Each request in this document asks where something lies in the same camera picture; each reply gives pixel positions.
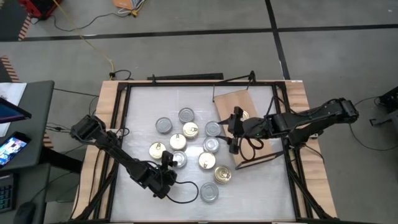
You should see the blue tablet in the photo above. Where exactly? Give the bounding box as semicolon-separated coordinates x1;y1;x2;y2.
0;98;32;124

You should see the yellow cable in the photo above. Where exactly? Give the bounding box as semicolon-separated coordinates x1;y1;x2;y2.
52;0;114;73

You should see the white cable bundle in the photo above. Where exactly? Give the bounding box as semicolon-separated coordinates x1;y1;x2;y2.
118;0;147;18

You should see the black clamp stand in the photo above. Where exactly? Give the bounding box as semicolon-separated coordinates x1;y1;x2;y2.
217;70;257;91

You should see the flat black bar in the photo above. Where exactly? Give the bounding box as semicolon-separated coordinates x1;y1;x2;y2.
147;73;224;82

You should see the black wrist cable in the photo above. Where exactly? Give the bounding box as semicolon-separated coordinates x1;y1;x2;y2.
238;136;266;162
164;179;200;205

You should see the black desk foot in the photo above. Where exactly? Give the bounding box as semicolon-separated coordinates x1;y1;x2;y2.
39;146;84;175

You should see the black floor cable loop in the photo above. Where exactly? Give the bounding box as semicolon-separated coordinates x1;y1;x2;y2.
347;95;398;153

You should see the dark mat with orange stripes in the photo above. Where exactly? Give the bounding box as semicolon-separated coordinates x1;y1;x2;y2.
0;55;20;83
0;0;34;41

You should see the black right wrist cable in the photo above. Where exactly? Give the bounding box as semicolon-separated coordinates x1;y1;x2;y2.
238;136;266;162

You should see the black keyboard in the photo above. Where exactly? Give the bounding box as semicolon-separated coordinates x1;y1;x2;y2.
0;173;17;215

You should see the black floor stand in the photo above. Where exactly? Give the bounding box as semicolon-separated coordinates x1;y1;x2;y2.
369;86;398;128

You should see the Bumble Bee tuna can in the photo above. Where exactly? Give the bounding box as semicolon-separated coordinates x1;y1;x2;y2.
155;116;174;135
178;107;196;124
199;182;220;203
171;150;188;169
204;120;222;138
202;136;221;154

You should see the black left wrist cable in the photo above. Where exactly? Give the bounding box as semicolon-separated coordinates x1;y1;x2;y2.
164;179;200;205

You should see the thin black cable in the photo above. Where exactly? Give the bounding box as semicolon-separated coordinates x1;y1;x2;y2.
54;88;100;98

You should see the grey desk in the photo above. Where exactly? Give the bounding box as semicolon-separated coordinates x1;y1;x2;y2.
0;80;56;175

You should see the long black floor cable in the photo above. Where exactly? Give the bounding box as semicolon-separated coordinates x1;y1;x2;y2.
49;11;131;32

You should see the black plug with cable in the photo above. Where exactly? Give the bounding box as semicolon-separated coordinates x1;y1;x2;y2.
108;69;133;81

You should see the smartphone with lit screen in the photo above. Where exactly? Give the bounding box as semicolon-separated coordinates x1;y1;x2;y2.
0;132;31;169

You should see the red box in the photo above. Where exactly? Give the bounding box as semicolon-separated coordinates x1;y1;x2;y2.
17;0;63;20

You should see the orange flat board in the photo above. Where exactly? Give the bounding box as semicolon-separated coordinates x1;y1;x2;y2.
113;0;135;10

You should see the black computer mouse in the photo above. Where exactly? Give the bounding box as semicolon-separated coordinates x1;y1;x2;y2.
12;201;37;224

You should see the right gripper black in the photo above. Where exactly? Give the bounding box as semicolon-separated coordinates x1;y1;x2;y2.
215;106;261;154

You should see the white paper sheet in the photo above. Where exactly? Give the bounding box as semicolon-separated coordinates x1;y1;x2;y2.
0;82;27;138

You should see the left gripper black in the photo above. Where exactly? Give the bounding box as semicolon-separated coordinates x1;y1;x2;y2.
146;151;178;200

